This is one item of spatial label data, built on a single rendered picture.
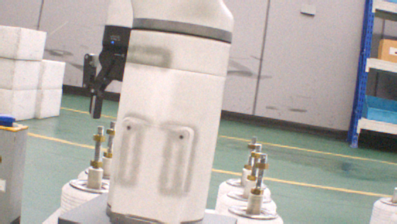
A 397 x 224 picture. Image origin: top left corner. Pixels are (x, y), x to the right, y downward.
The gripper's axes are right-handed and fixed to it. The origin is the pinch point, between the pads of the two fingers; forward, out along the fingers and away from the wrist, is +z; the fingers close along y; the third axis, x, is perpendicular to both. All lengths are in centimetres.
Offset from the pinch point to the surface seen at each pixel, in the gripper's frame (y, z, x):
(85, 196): 6.1, 10.7, -15.2
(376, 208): 42, 11, 29
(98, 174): 5.6, 7.7, -11.3
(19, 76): -179, 10, 184
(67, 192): 2.9, 10.9, -15.2
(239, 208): 24.1, 9.9, -1.6
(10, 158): -8.9, 8.5, -15.5
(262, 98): -134, 9, 491
